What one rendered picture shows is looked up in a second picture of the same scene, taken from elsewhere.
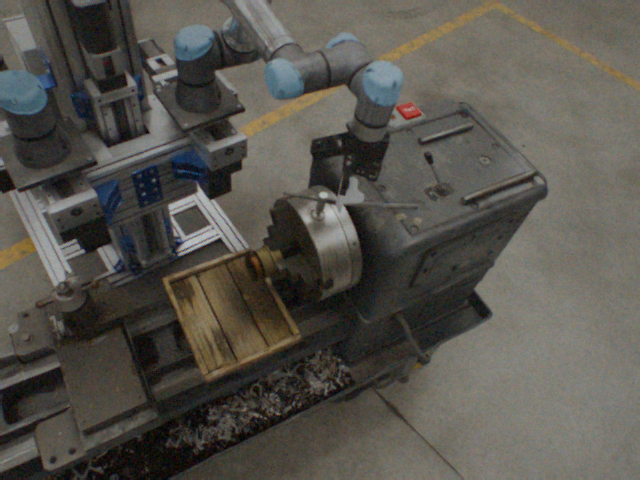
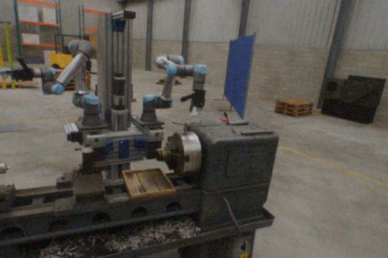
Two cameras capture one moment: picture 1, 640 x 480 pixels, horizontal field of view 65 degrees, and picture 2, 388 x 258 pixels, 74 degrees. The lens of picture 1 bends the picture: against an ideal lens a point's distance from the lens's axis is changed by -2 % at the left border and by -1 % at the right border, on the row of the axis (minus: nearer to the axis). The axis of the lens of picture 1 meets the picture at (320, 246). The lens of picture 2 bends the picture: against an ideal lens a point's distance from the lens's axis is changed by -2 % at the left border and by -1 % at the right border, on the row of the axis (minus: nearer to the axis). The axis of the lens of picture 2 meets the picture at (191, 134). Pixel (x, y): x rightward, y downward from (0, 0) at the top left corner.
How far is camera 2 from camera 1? 104 cm
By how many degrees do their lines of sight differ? 38
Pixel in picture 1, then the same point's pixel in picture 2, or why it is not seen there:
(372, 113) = (197, 77)
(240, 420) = (143, 241)
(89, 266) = not seen: hidden behind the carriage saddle
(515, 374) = not seen: outside the picture
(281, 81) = (170, 67)
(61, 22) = (109, 87)
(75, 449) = (68, 207)
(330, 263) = (187, 148)
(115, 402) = (91, 189)
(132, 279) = not seen: hidden behind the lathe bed
